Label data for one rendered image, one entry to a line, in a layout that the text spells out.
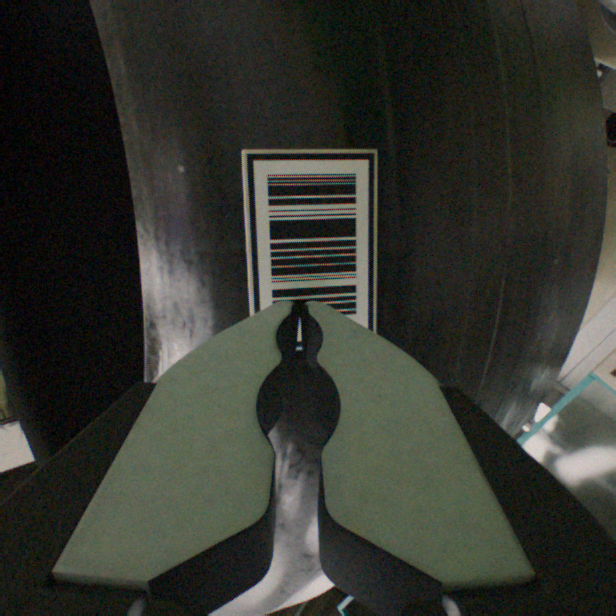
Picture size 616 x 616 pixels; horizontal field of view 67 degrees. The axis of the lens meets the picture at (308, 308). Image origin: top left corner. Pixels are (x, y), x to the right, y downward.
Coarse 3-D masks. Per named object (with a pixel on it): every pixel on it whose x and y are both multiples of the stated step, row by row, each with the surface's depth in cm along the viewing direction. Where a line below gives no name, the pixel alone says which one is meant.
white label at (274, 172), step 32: (256, 160) 13; (288, 160) 13; (320, 160) 14; (352, 160) 14; (256, 192) 13; (288, 192) 14; (320, 192) 14; (352, 192) 14; (256, 224) 14; (288, 224) 14; (320, 224) 14; (352, 224) 14; (256, 256) 14; (288, 256) 14; (320, 256) 14; (352, 256) 14; (256, 288) 14; (288, 288) 14; (320, 288) 14; (352, 288) 15
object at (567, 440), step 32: (544, 416) 75; (576, 416) 72; (608, 416) 68; (544, 448) 76; (576, 448) 72; (608, 448) 69; (576, 480) 73; (608, 480) 70; (608, 512) 71; (352, 608) 119
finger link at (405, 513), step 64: (320, 320) 11; (320, 384) 10; (384, 384) 9; (384, 448) 8; (448, 448) 8; (320, 512) 7; (384, 512) 7; (448, 512) 7; (384, 576) 7; (448, 576) 6; (512, 576) 6
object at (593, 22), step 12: (576, 0) 36; (588, 0) 35; (588, 12) 35; (600, 12) 35; (588, 24) 36; (600, 24) 35; (612, 24) 34; (588, 36) 36; (600, 36) 35; (612, 36) 35; (600, 48) 35; (612, 48) 35; (600, 60) 36; (612, 60) 35
